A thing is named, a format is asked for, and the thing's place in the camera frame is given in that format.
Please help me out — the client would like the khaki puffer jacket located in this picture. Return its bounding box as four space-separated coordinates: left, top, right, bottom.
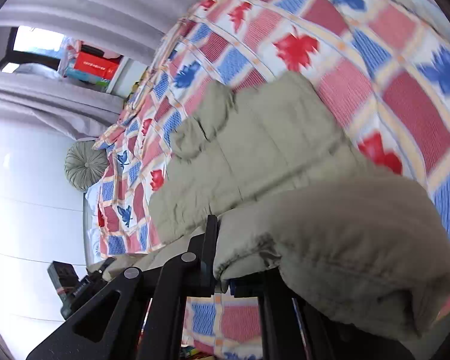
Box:
101 72 450 340

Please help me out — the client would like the red box on shelf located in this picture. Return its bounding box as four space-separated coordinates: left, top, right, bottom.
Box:
74 51 121 80

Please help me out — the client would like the grey curtain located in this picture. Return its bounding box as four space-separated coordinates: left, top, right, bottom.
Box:
0 0 198 141

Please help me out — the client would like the round green pleated cushion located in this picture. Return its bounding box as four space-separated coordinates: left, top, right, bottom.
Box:
64 141 108 193

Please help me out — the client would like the red blue patterned bedspread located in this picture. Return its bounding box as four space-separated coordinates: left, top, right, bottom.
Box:
83 0 450 360

